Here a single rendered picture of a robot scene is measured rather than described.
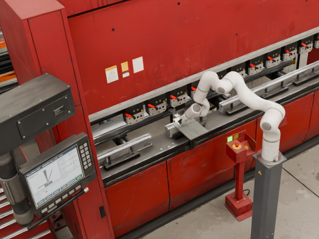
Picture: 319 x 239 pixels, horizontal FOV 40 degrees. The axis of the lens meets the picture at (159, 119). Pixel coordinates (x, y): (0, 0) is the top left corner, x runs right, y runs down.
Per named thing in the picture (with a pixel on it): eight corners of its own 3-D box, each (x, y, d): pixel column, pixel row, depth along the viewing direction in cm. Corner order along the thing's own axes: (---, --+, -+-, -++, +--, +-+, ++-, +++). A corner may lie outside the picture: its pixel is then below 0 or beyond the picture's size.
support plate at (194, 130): (190, 140, 348) (190, 139, 347) (172, 124, 367) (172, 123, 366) (208, 132, 354) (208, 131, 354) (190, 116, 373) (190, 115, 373)
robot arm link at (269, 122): (282, 134, 314) (285, 107, 300) (272, 150, 302) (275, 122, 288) (266, 130, 319) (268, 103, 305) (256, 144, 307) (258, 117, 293)
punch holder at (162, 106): (150, 117, 346) (148, 99, 336) (145, 112, 352) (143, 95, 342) (166, 110, 351) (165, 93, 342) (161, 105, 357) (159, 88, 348)
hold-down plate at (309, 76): (296, 86, 419) (296, 83, 417) (292, 84, 423) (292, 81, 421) (318, 76, 430) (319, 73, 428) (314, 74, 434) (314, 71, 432)
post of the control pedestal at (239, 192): (238, 201, 408) (239, 157, 376) (234, 197, 412) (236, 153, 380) (242, 198, 410) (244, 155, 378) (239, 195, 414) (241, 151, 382)
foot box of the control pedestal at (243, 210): (239, 222, 403) (239, 213, 396) (223, 204, 422) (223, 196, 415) (257, 213, 410) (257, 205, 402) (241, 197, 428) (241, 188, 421)
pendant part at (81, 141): (38, 218, 261) (23, 174, 240) (28, 208, 268) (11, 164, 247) (98, 178, 285) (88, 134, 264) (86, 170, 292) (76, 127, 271)
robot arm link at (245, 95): (272, 131, 303) (281, 118, 313) (282, 121, 294) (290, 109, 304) (215, 87, 309) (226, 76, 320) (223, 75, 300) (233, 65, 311)
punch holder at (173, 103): (172, 108, 353) (170, 91, 343) (166, 103, 359) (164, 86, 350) (187, 102, 359) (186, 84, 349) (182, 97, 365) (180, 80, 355)
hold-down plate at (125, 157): (107, 170, 344) (106, 168, 342) (104, 167, 348) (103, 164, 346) (140, 155, 355) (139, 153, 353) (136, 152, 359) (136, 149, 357)
